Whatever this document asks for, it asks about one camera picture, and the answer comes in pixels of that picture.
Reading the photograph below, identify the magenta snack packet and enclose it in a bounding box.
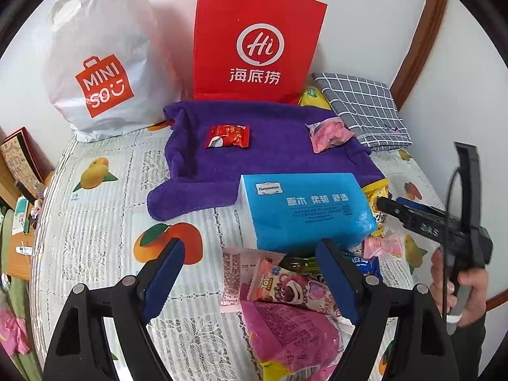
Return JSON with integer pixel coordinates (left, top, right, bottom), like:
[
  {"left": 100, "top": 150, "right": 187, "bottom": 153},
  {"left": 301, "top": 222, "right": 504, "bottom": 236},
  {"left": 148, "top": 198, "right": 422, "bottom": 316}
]
[{"left": 238, "top": 299, "right": 346, "bottom": 381}]

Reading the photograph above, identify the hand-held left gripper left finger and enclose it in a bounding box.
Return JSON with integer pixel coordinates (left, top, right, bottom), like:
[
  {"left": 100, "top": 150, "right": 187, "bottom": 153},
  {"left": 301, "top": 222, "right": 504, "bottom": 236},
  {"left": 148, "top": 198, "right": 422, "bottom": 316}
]
[{"left": 42, "top": 238, "right": 187, "bottom": 381}]

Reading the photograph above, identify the blue tissue pack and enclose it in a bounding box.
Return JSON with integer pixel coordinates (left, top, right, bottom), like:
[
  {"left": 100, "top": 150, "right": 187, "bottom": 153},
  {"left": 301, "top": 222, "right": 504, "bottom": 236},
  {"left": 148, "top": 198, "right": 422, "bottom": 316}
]
[{"left": 238, "top": 172, "right": 378, "bottom": 255}]

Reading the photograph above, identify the person's right forearm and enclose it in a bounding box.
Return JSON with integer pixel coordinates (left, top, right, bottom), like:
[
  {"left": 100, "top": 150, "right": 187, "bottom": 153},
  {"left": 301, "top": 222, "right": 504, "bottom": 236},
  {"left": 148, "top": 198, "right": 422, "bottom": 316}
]
[{"left": 452, "top": 317, "right": 495, "bottom": 381}]

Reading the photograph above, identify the pink bear snack packet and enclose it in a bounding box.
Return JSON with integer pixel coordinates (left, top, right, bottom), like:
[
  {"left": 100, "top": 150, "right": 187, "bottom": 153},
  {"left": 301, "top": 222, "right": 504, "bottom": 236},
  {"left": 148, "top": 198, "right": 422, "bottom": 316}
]
[{"left": 248, "top": 256, "right": 346, "bottom": 320}]

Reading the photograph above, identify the pale pink wafer packet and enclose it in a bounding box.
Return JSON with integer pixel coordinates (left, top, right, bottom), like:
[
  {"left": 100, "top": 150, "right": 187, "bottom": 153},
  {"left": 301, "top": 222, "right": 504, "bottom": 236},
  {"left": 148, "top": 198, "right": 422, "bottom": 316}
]
[{"left": 220, "top": 246, "right": 286, "bottom": 314}]

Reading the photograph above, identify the grey checked folded cloth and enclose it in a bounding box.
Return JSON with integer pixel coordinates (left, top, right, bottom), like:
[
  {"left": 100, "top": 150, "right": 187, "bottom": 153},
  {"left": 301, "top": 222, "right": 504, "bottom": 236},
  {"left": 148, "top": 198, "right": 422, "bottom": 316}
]
[{"left": 311, "top": 72, "right": 411, "bottom": 152}]

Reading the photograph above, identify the small pink candy packet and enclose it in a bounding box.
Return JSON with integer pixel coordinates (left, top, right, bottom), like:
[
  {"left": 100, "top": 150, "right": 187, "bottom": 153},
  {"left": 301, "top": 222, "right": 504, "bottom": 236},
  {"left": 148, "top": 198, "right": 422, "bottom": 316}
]
[{"left": 363, "top": 235, "right": 405, "bottom": 260}]

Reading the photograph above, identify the green cloth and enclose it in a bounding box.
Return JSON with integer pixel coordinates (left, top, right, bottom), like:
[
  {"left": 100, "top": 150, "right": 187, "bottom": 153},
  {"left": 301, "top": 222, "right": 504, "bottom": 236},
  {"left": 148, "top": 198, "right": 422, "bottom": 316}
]
[{"left": 0, "top": 206, "right": 42, "bottom": 381}]

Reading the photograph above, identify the green snack packet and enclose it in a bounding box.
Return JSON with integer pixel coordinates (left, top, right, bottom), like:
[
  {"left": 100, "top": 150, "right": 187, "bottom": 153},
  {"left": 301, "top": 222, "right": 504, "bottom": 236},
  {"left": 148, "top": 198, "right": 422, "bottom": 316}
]
[{"left": 278, "top": 254, "right": 322, "bottom": 274}]

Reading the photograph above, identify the small yellow snack packet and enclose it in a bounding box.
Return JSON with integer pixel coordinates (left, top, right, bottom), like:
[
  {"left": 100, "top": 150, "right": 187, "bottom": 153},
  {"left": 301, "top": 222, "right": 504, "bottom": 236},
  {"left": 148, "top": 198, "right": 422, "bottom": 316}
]
[{"left": 362, "top": 178, "right": 391, "bottom": 239}]

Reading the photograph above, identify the wooden door frame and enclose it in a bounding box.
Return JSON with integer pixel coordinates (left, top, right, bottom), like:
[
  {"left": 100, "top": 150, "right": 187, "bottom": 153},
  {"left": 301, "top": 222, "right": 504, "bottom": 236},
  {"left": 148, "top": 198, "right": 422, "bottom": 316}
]
[{"left": 391, "top": 0, "right": 449, "bottom": 108}]

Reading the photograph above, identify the large yellow snack packet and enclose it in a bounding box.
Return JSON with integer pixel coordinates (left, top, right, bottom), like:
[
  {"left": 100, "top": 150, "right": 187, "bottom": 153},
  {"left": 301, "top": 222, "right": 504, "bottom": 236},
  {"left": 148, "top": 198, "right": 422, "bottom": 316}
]
[{"left": 298, "top": 85, "right": 332, "bottom": 111}]

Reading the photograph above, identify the blue cookie packet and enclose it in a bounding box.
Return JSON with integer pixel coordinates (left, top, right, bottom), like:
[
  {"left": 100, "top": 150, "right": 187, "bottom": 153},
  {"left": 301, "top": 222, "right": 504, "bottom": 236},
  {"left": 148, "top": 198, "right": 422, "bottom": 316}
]
[{"left": 343, "top": 248, "right": 382, "bottom": 282}]

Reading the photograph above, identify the red candy packet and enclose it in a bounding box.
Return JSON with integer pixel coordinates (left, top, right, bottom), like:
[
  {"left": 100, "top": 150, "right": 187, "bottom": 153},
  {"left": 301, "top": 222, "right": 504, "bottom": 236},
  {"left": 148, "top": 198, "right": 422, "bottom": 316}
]
[{"left": 204, "top": 124, "right": 251, "bottom": 149}]

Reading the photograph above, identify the fruit print lace tablecloth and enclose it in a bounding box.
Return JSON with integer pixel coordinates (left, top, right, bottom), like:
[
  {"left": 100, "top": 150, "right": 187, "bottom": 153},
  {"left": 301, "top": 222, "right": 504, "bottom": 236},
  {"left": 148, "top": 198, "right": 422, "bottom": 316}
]
[{"left": 30, "top": 121, "right": 477, "bottom": 381}]

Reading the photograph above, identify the red paper bag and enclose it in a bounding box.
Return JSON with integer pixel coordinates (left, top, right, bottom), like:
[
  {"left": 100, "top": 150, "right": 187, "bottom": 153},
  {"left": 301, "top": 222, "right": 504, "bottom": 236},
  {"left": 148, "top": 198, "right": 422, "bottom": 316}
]
[{"left": 192, "top": 0, "right": 328, "bottom": 106}]

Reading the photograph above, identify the white plastic shopping bag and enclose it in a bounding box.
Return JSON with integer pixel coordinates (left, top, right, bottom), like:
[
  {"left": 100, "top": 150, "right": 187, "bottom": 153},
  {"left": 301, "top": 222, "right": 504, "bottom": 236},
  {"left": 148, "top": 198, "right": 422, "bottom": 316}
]
[{"left": 34, "top": 0, "right": 183, "bottom": 144}]

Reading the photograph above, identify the black cable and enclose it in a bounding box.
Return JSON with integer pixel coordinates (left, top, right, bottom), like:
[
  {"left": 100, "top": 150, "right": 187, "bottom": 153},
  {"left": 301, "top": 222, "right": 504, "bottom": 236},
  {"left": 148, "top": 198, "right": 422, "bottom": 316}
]
[{"left": 438, "top": 163, "right": 465, "bottom": 326}]

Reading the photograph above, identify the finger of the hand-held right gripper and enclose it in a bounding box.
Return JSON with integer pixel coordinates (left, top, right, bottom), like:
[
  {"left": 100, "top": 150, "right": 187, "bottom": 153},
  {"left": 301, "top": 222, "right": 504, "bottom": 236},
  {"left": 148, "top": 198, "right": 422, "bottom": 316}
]
[
  {"left": 397, "top": 196, "right": 451, "bottom": 219},
  {"left": 375, "top": 197, "right": 423, "bottom": 233}
]

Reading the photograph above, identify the person's right hand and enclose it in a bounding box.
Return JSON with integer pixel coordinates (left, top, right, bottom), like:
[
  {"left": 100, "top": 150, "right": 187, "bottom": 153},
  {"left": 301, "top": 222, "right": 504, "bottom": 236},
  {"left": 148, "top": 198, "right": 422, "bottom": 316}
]
[{"left": 431, "top": 246, "right": 491, "bottom": 328}]

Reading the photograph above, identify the purple towel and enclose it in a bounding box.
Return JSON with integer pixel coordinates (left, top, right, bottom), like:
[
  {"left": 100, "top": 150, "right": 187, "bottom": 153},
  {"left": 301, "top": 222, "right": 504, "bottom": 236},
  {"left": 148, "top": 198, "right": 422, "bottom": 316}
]
[{"left": 147, "top": 101, "right": 385, "bottom": 223}]

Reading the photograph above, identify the pink cloth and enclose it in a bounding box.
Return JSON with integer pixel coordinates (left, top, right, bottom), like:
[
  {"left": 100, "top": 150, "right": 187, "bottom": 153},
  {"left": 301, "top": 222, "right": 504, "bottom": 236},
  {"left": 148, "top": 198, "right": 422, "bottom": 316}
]
[{"left": 0, "top": 305, "right": 30, "bottom": 356}]

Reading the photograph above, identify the patterned box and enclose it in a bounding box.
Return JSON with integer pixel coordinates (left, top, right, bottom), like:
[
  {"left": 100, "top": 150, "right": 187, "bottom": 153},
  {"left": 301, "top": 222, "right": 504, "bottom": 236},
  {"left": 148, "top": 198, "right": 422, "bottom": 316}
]
[{"left": 0, "top": 127, "right": 46, "bottom": 207}]

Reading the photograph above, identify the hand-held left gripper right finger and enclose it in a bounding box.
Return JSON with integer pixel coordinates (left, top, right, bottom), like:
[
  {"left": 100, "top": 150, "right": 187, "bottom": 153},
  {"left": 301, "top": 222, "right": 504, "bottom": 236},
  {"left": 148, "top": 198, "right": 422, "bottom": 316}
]
[{"left": 315, "top": 238, "right": 467, "bottom": 381}]

